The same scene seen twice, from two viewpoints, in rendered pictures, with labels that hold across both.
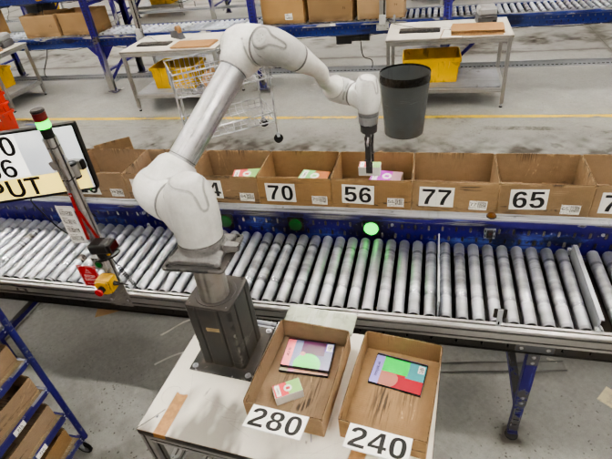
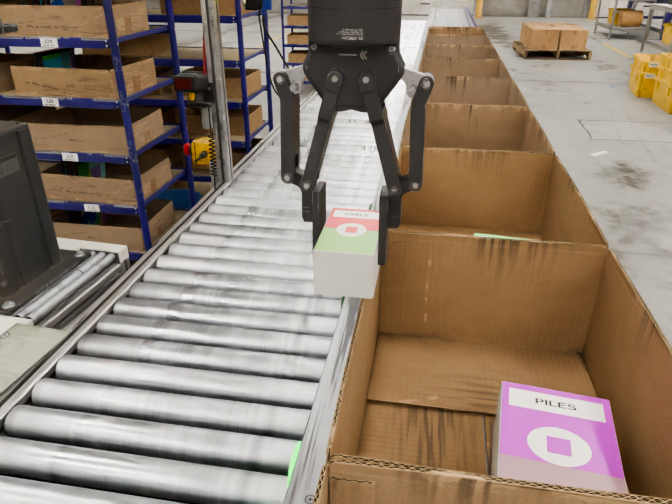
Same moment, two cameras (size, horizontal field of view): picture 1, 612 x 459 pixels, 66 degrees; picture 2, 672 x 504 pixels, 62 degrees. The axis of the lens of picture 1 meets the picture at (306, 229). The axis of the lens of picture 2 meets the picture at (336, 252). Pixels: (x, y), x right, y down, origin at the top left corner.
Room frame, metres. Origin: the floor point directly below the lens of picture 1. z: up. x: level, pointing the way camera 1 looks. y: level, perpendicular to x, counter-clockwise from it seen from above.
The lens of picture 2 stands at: (1.86, -0.82, 1.37)
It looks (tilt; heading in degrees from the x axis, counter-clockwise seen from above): 27 degrees down; 83
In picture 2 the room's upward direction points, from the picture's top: straight up
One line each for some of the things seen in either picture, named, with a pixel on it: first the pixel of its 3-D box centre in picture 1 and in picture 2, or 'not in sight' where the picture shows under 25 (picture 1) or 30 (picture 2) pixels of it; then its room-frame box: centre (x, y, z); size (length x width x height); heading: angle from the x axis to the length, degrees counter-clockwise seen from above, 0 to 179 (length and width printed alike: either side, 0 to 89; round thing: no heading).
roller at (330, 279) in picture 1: (331, 270); (177, 410); (1.70, -0.10, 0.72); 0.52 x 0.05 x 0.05; 163
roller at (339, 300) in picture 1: (345, 271); (159, 440); (1.68, -0.16, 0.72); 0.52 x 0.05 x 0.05; 163
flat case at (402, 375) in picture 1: (398, 373); not in sight; (1.05, -0.27, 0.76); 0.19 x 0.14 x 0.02; 63
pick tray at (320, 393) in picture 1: (300, 372); not in sight; (1.08, 0.08, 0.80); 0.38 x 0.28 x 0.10; 158
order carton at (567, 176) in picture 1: (538, 184); not in sight; (1.86, -1.13, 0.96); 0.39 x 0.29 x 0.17; 73
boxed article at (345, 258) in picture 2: (370, 168); (351, 250); (1.94, -0.33, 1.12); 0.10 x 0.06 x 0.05; 73
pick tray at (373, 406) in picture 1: (392, 389); not in sight; (0.97, -0.23, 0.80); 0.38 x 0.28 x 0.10; 156
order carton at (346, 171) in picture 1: (373, 179); (495, 390); (2.09, -0.38, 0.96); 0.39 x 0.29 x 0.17; 73
